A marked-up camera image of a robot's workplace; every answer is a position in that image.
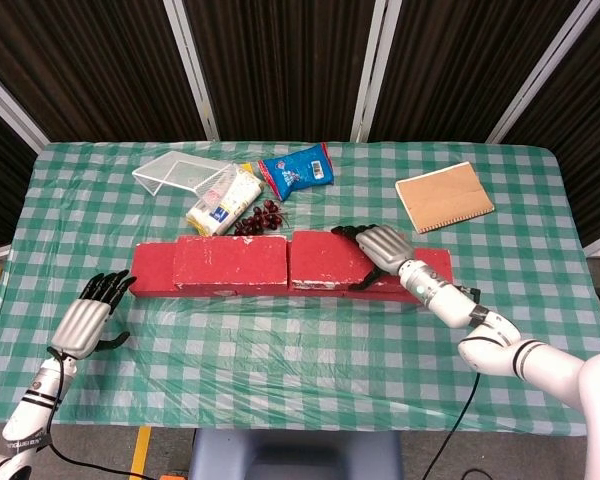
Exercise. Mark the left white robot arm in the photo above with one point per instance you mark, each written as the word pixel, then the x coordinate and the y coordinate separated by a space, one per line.
pixel 30 415

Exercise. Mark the white yellow snack bag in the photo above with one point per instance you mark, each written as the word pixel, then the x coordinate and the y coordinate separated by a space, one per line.
pixel 227 205

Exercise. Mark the brown spiral notebook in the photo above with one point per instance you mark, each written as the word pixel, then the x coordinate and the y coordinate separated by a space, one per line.
pixel 445 197

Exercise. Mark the small orange object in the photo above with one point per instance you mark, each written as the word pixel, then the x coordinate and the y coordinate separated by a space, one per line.
pixel 175 474

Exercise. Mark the dark brown partition panel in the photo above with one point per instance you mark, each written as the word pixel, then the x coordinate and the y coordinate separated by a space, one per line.
pixel 460 65
pixel 90 65
pixel 280 65
pixel 0 190
pixel 590 125

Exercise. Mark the white partition frame post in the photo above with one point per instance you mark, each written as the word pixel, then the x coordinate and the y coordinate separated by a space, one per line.
pixel 192 70
pixel 542 72
pixel 10 102
pixel 375 70

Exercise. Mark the clear plastic box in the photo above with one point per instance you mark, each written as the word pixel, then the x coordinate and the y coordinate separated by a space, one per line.
pixel 190 172

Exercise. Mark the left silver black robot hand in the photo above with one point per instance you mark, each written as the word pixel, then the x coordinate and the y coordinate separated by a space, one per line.
pixel 82 327

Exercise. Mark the blue snack bag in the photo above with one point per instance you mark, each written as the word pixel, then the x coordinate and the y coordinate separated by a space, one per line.
pixel 295 172

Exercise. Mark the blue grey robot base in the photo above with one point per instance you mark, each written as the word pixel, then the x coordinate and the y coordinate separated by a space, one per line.
pixel 295 457

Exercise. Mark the dark red grape bunch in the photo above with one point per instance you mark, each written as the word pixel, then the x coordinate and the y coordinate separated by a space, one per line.
pixel 262 216

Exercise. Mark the green white checkered tablecloth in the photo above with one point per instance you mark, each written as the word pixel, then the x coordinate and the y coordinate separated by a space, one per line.
pixel 80 225

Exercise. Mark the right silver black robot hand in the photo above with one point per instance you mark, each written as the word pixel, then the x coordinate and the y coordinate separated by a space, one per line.
pixel 385 247

